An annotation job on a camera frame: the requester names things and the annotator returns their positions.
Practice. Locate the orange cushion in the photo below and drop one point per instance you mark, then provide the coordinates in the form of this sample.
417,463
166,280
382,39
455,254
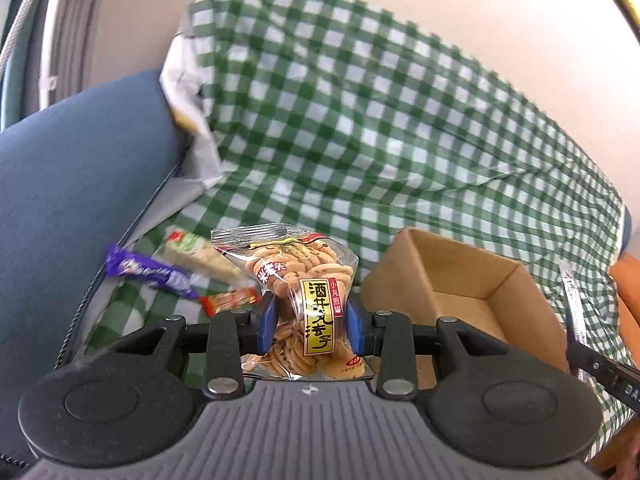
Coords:
622,452

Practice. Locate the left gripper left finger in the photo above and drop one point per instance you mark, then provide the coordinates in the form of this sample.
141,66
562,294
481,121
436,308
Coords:
223,341

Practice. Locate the purple snack bar wrapper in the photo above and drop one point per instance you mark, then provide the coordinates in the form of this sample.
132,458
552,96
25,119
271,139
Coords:
121,263

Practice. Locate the green checkered cloth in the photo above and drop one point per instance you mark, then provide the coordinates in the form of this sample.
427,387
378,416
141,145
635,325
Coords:
336,116

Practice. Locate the grey fabric bag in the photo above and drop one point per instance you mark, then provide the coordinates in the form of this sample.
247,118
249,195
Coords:
118,307

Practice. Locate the clear bag of cookies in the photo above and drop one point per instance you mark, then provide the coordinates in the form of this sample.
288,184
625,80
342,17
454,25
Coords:
311,276

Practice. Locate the small red candy packet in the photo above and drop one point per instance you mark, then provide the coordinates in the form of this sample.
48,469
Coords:
233,299

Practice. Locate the silver white snack wrapper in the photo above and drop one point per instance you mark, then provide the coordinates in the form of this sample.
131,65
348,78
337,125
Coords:
575,322

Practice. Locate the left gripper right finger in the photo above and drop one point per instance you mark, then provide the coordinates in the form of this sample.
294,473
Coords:
397,342

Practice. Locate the cardboard box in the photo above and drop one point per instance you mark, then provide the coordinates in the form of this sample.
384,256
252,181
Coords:
426,276

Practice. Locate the grey curtain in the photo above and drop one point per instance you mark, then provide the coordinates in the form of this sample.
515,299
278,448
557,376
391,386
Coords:
47,47

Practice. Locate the rice cracker pack green label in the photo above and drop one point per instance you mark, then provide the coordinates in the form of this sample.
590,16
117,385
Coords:
197,254

